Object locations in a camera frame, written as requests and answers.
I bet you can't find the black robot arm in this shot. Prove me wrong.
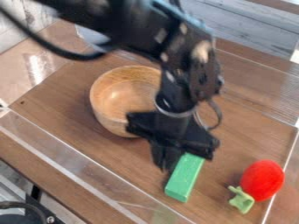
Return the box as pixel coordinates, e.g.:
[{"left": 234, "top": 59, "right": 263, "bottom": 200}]
[{"left": 35, "top": 0, "right": 223, "bottom": 170}]

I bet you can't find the black clamp with bolt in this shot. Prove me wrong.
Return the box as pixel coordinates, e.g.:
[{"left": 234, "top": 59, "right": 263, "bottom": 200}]
[{"left": 24, "top": 185, "right": 66, "bottom": 224}]

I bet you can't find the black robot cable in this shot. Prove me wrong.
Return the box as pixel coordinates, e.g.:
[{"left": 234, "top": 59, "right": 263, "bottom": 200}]
[{"left": 0, "top": 5, "right": 115, "bottom": 62}]

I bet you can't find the green rectangular block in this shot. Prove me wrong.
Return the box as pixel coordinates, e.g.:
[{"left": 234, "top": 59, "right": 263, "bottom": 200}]
[{"left": 165, "top": 153, "right": 206, "bottom": 203}]

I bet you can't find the red toy strawberry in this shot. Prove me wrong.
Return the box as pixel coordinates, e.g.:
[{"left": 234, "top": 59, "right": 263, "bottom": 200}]
[{"left": 229, "top": 159, "right": 286, "bottom": 214}]

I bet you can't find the brown wooden bowl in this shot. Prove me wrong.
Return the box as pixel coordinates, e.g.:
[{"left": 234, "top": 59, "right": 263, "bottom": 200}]
[{"left": 88, "top": 66, "right": 162, "bottom": 138}]

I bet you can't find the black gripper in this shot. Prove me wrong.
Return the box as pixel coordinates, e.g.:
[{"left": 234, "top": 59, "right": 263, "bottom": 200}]
[{"left": 126, "top": 111, "right": 221, "bottom": 171}]

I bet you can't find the clear acrylic tray wall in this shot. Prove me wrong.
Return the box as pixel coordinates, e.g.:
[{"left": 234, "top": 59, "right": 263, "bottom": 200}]
[{"left": 0, "top": 109, "right": 195, "bottom": 224}]

